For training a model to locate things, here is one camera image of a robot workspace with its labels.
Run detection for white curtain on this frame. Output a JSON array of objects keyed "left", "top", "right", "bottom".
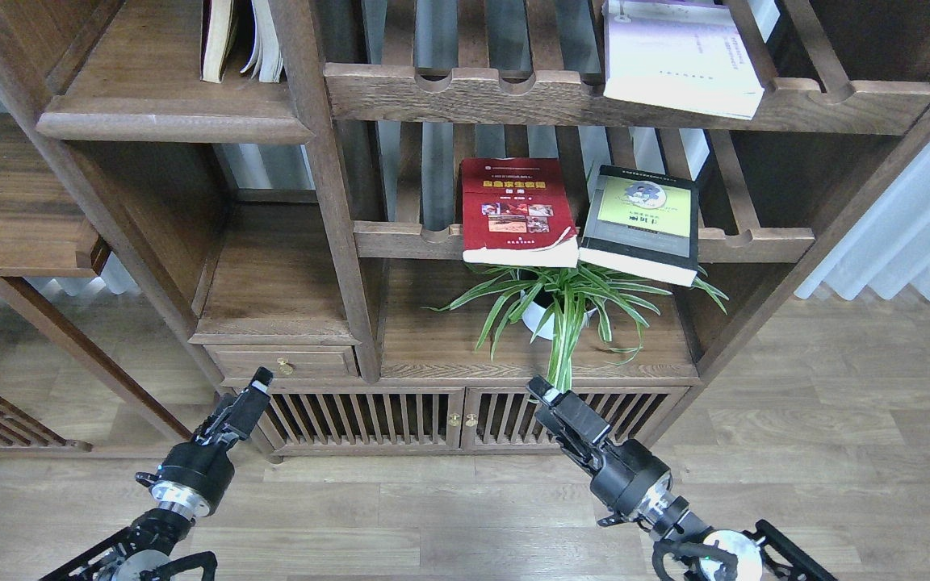
[{"left": 796, "top": 143, "right": 930, "bottom": 301}]

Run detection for red cover book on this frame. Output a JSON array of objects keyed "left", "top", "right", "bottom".
[{"left": 460, "top": 157, "right": 579, "bottom": 268}]

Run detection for wooden side table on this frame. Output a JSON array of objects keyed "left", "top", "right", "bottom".
[{"left": 0, "top": 113, "right": 216, "bottom": 461}]

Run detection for tan standing book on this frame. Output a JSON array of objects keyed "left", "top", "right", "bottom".
[{"left": 200, "top": 0, "right": 237, "bottom": 82}]

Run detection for white paperback book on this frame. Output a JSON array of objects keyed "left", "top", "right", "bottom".
[{"left": 604, "top": 1, "right": 764, "bottom": 120}]

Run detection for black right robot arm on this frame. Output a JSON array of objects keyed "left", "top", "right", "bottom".
[{"left": 526, "top": 376, "right": 835, "bottom": 580}]

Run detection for white plant pot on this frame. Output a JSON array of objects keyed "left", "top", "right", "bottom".
[{"left": 522, "top": 282, "right": 597, "bottom": 342}]

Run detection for grey green cover book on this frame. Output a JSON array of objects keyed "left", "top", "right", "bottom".
[{"left": 579, "top": 165, "right": 698, "bottom": 287}]

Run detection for green spider plant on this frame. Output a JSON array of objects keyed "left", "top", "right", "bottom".
[{"left": 426, "top": 262, "right": 730, "bottom": 393}]

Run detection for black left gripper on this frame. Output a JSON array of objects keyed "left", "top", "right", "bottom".
[{"left": 136, "top": 366, "right": 274, "bottom": 517}]

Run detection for brass drawer knob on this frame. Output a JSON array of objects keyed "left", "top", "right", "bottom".
[{"left": 276, "top": 357, "right": 295, "bottom": 376}]

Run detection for dark wooden bookshelf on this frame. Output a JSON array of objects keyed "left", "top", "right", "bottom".
[{"left": 0, "top": 1, "right": 930, "bottom": 458}]

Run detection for brass cabinet door knobs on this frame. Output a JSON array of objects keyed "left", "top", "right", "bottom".
[{"left": 447, "top": 413, "right": 479, "bottom": 428}]

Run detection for white open standing book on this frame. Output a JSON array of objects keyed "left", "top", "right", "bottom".
[{"left": 240, "top": 0, "right": 284, "bottom": 82}]

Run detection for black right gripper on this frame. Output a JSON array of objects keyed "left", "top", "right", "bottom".
[{"left": 527, "top": 376, "right": 674, "bottom": 525}]

